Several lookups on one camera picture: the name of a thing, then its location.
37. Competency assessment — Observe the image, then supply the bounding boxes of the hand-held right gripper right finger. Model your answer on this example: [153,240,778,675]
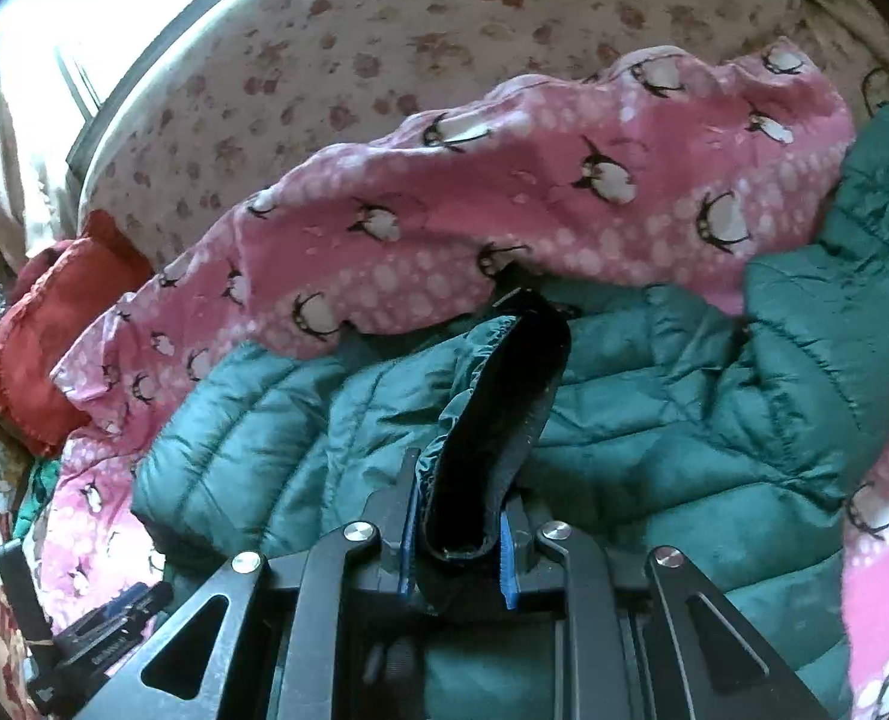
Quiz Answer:
[498,499,831,720]

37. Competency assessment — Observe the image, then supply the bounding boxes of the red frilled cushion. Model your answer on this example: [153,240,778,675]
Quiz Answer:
[0,210,156,458]

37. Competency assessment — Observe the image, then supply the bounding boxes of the green puffer jacket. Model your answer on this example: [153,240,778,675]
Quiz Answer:
[130,103,889,720]

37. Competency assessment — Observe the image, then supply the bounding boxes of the pink penguin print blanket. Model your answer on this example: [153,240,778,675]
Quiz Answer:
[39,45,889,720]

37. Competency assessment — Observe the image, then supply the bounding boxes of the bright window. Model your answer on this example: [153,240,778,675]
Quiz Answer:
[0,0,280,113]

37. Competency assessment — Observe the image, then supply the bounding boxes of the green cloth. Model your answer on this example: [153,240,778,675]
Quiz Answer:
[13,457,64,541]

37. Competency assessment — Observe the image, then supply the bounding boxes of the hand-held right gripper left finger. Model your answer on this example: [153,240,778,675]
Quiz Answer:
[88,446,426,720]

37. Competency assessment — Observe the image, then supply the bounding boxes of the beige floral bed sheet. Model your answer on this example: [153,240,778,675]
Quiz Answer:
[76,0,889,271]

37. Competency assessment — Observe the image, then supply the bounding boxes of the beige curtain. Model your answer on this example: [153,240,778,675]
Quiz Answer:
[0,30,96,248]

